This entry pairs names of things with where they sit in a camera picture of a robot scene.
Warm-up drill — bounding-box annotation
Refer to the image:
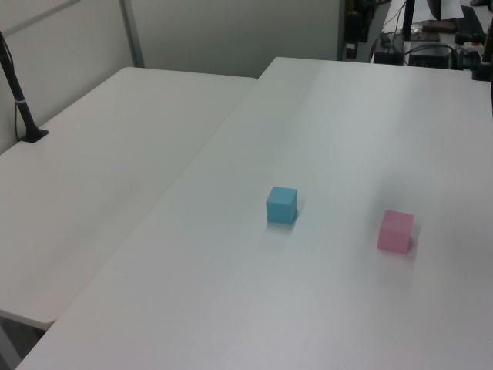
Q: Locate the blue cube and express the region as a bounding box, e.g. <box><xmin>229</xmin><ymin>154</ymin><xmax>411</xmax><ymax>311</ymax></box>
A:
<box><xmin>265</xmin><ymin>186</ymin><xmax>299</xmax><ymax>224</ymax></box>

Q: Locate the pink cube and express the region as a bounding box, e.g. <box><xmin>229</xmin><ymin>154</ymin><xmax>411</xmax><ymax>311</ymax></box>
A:
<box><xmin>376</xmin><ymin>209</ymin><xmax>415</xmax><ymax>254</ymax></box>

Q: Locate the dark equipment rack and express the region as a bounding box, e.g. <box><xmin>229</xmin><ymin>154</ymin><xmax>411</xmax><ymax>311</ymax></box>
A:
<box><xmin>337</xmin><ymin>0</ymin><xmax>383</xmax><ymax>62</ymax></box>

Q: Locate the small black equipment box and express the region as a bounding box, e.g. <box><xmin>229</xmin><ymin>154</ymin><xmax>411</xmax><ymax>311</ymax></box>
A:
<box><xmin>374</xmin><ymin>49</ymin><xmax>404</xmax><ymax>66</ymax></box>

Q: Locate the wide black equipment box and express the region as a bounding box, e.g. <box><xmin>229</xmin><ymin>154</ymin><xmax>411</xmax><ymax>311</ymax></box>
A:
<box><xmin>408</xmin><ymin>53</ymin><xmax>453</xmax><ymax>70</ymax></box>

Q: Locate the black vertical stand pole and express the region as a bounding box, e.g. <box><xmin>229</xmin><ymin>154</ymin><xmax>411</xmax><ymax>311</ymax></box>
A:
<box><xmin>401</xmin><ymin>0</ymin><xmax>417</xmax><ymax>42</ymax></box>

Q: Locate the brown wooden board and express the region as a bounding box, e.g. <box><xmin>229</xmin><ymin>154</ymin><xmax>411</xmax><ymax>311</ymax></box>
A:
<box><xmin>421</xmin><ymin>22</ymin><xmax>457</xmax><ymax>34</ymax></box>

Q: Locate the white paper sheet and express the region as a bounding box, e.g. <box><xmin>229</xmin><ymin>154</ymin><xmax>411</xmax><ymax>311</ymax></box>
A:
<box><xmin>425</xmin><ymin>0</ymin><xmax>469</xmax><ymax>21</ymax></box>

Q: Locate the grey metal partition post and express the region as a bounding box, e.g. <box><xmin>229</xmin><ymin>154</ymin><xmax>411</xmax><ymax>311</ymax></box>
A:
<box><xmin>118</xmin><ymin>0</ymin><xmax>146</xmax><ymax>69</ymax></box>

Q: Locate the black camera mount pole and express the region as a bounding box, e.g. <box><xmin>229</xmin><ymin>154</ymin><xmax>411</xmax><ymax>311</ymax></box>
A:
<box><xmin>0</xmin><ymin>30</ymin><xmax>50</xmax><ymax>144</ymax></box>

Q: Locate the black camera clamp mount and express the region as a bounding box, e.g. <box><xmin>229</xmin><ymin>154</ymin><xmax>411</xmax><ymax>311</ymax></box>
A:
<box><xmin>454</xmin><ymin>22</ymin><xmax>493</xmax><ymax>82</ymax></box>

